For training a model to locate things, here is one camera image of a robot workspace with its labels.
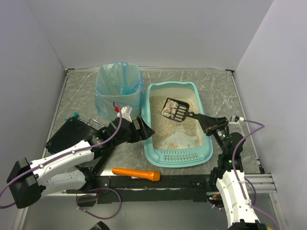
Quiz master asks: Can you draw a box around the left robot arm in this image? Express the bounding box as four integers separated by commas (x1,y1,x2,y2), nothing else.
7,117,155,209

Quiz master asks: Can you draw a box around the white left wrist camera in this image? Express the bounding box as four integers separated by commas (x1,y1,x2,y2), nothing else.
115,105,132,122

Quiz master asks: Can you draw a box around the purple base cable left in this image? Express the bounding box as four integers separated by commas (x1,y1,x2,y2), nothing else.
76,188,122,220

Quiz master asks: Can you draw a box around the black litter scoop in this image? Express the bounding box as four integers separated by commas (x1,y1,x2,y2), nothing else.
161,98,198,122

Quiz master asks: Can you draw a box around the orange toy microphone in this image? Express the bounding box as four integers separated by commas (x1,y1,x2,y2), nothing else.
112,168,161,182

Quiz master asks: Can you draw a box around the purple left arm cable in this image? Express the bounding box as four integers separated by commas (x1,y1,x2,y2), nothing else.
0,102,123,208

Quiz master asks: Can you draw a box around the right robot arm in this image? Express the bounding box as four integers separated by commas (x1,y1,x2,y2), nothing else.
191,114,267,230

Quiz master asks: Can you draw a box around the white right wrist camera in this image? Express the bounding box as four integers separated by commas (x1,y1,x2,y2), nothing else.
228,115,245,124

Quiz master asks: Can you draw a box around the aluminium frame rail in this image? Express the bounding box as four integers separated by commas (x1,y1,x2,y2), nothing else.
245,174,277,194

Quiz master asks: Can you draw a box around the trash bin with blue bag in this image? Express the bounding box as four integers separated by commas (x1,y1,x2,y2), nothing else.
94,62,144,120

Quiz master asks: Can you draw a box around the litter clump ball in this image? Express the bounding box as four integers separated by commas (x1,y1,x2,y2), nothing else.
161,100,174,117
170,101,178,115

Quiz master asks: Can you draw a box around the litter clump ball front left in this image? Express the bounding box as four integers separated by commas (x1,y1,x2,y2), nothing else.
161,100,174,117

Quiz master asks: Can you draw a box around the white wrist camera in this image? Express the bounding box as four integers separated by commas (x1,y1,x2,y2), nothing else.
115,105,132,122
228,115,245,124

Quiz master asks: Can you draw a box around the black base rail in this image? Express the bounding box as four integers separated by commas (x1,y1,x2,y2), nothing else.
66,174,237,204

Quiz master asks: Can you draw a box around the black ribbed case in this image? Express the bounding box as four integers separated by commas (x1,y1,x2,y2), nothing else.
46,117,115,175

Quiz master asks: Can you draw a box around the light blue litter box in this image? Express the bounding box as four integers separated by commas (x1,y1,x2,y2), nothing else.
142,81,213,168

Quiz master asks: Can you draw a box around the litter clump ball front right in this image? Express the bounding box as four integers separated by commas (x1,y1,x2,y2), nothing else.
170,101,178,115

